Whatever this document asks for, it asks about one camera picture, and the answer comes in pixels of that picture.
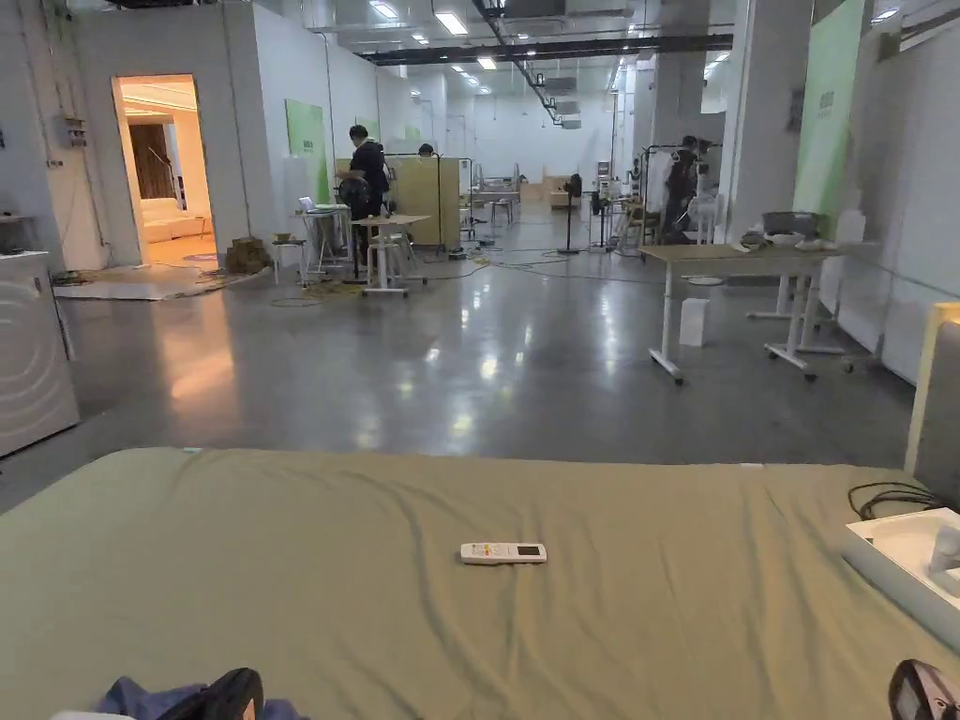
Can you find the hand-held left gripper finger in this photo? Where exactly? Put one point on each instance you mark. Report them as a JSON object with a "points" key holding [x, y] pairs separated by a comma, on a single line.
{"points": [[225, 697]]}

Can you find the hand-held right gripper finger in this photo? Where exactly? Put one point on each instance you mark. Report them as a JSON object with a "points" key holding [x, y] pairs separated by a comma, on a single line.
{"points": [[919, 694]]}

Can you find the dark blue shirt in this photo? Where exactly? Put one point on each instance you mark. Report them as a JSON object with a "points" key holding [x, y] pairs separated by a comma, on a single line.
{"points": [[142, 697]]}

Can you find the white open box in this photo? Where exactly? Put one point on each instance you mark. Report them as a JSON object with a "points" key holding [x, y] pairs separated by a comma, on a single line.
{"points": [[889, 551]]}

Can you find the bed with pale green sheet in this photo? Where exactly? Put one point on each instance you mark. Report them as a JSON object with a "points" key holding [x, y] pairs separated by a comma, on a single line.
{"points": [[450, 645]]}

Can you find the white remote control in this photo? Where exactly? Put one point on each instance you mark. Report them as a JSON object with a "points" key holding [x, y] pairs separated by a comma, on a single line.
{"points": [[495, 553]]}

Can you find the white washing machine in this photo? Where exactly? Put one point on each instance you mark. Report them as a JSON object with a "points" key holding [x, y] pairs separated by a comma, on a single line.
{"points": [[30, 360]]}

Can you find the white carton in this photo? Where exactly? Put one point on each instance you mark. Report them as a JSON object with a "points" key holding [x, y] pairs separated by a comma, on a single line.
{"points": [[694, 322]]}

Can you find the pile of brown cartons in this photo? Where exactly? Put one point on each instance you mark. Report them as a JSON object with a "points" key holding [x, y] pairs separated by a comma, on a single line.
{"points": [[249, 255]]}

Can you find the white sofa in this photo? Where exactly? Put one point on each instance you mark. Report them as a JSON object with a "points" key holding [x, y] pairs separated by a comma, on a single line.
{"points": [[171, 221]]}

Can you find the wooden cabinet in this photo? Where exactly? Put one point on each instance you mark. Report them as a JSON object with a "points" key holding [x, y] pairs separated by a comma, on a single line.
{"points": [[431, 199]]}

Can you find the black standing fan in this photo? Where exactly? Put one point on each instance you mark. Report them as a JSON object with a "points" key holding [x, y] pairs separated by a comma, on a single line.
{"points": [[574, 187]]}

